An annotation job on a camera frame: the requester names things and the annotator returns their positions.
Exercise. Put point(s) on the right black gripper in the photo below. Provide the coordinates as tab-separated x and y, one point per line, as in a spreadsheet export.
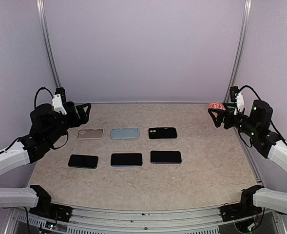
229	112

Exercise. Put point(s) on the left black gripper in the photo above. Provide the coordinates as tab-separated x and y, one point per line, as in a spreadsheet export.
83	118

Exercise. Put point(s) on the pink phone case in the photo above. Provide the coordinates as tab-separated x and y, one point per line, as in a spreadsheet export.
90	134

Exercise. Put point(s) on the purple phone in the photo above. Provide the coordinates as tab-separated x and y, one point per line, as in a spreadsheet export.
165	157

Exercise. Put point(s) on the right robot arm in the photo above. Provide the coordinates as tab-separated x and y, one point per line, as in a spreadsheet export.
269	144

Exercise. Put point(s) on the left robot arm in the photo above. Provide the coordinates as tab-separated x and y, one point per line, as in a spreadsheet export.
48	126

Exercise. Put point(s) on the light blue phone case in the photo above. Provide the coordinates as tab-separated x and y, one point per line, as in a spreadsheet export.
124	133

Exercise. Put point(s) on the teal-edged phone left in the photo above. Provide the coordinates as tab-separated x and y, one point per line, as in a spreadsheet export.
83	161

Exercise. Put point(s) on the blue-edged phone middle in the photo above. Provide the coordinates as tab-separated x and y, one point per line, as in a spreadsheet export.
126	159

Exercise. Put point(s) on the black phone case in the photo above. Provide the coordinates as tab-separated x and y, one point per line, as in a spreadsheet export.
162	133

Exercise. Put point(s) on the red patterned bowl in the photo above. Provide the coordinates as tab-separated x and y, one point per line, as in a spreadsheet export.
216	105

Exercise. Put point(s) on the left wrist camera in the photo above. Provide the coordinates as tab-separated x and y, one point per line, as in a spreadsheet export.
59	98

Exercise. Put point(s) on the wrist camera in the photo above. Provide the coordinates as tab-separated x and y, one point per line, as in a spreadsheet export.
59	98
237	98

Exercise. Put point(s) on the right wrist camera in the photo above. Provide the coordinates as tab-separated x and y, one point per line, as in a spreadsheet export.
237	98

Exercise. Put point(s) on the right aluminium post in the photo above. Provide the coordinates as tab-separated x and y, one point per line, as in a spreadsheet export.
240	47

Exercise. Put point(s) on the aluminium post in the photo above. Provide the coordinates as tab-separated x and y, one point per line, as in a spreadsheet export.
49	51
240	47

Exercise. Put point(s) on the left aluminium post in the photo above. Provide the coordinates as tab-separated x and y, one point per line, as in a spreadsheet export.
49	51

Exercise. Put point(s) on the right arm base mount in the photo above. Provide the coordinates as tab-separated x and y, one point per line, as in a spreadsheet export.
242	209

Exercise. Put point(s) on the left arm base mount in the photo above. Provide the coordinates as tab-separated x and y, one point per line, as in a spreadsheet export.
53	210

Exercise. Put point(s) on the aluminium front rail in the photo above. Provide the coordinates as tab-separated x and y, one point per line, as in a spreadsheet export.
105	221

